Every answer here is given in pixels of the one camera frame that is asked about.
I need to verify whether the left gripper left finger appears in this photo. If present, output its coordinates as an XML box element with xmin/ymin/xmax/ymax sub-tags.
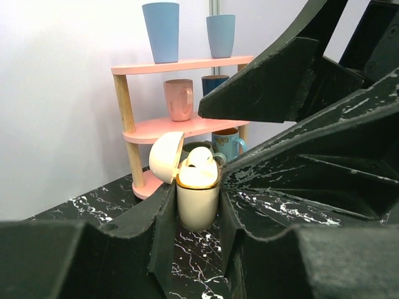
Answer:
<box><xmin>1</xmin><ymin>183</ymin><xmax>176</xmax><ymax>298</ymax></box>

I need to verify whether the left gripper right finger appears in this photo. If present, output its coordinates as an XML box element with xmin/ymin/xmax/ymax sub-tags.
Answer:
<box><xmin>219</xmin><ymin>70</ymin><xmax>398</xmax><ymax>298</ymax></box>

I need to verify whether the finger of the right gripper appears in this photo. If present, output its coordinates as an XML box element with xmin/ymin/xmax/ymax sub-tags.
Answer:
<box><xmin>198</xmin><ymin>1</ymin><xmax>365</xmax><ymax>123</ymax></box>

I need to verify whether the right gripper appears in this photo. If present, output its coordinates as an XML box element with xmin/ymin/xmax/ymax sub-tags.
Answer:
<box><xmin>340</xmin><ymin>1</ymin><xmax>398</xmax><ymax>78</ymax></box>

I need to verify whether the beige earbud charging case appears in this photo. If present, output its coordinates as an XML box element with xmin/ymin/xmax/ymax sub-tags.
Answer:
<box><xmin>149</xmin><ymin>131</ymin><xmax>220</xmax><ymax>231</ymax></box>

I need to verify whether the white earbud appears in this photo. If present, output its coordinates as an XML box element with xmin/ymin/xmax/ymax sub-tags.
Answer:
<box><xmin>186</xmin><ymin>146</ymin><xmax>213</xmax><ymax>168</ymax></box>

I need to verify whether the pink three-tier shelf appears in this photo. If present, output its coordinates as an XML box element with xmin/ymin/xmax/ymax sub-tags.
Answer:
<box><xmin>111</xmin><ymin>56</ymin><xmax>254</xmax><ymax>199</ymax></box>

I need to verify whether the dark blue mug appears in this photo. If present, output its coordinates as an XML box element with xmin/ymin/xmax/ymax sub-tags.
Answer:
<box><xmin>201</xmin><ymin>75</ymin><xmax>229</xmax><ymax>97</ymax></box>

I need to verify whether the tall blue cup right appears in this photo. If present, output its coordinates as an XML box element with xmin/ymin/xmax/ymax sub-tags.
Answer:
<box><xmin>206</xmin><ymin>14</ymin><xmax>236</xmax><ymax>59</ymax></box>

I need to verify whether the tall blue cup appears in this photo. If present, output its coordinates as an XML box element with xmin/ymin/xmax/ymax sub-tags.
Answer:
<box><xmin>206</xmin><ymin>14</ymin><xmax>236</xmax><ymax>59</ymax></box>
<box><xmin>142</xmin><ymin>2</ymin><xmax>180</xmax><ymax>64</ymax></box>

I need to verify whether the light blue mug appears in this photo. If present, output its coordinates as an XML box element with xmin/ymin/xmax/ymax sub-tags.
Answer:
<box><xmin>211</xmin><ymin>128</ymin><xmax>248</xmax><ymax>161</ymax></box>

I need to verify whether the green glazed mug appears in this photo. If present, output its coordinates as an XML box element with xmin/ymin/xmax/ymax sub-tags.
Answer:
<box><xmin>181</xmin><ymin>141</ymin><xmax>227</xmax><ymax>167</ymax></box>

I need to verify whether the pink mug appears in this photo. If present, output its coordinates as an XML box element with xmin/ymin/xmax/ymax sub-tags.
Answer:
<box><xmin>163</xmin><ymin>79</ymin><xmax>194</xmax><ymax>121</ymax></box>

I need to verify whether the tall blue cup left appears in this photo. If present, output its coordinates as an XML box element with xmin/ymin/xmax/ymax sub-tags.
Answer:
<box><xmin>142</xmin><ymin>2</ymin><xmax>180</xmax><ymax>64</ymax></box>

